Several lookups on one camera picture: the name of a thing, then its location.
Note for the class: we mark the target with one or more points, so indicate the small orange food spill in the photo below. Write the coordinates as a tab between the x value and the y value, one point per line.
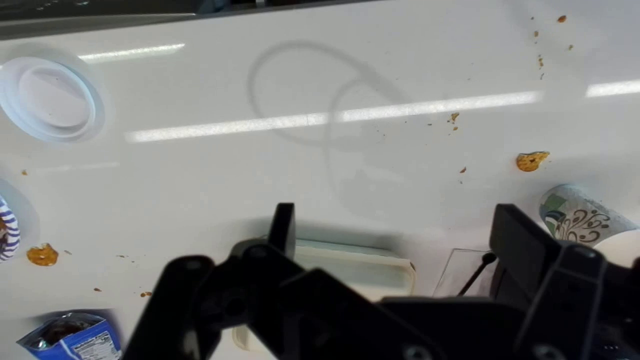
42	255

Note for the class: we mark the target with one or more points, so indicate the patterned paper cup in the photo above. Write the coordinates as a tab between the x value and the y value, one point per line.
581	220

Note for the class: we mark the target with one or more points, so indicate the white round plastic lid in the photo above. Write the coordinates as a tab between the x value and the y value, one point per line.
51	100

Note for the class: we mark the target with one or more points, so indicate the blue striped small bowl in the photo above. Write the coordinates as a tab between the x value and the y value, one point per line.
8	231

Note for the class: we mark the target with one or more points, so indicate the large orange food spill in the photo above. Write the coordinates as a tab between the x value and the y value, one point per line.
530	160

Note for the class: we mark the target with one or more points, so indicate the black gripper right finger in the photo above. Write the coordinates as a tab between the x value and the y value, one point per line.
563	292

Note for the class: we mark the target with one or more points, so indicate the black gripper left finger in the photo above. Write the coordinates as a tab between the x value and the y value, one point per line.
293	312

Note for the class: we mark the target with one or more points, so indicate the blue snack packet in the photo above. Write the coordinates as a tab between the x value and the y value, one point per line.
81	341

